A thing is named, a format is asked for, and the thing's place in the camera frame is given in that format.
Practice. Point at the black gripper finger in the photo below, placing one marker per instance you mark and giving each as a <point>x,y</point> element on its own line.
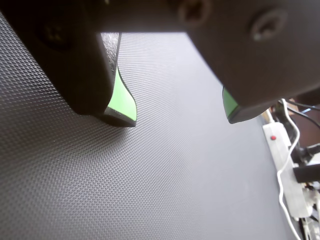
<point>75,75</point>
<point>250,62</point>

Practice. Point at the white power strip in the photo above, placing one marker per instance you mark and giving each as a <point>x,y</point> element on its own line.
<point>276,145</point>

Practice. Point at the black textured mat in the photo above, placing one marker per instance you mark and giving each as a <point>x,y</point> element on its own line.
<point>150,162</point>

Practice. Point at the black plug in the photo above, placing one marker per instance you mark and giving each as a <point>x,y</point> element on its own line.
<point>307,173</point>

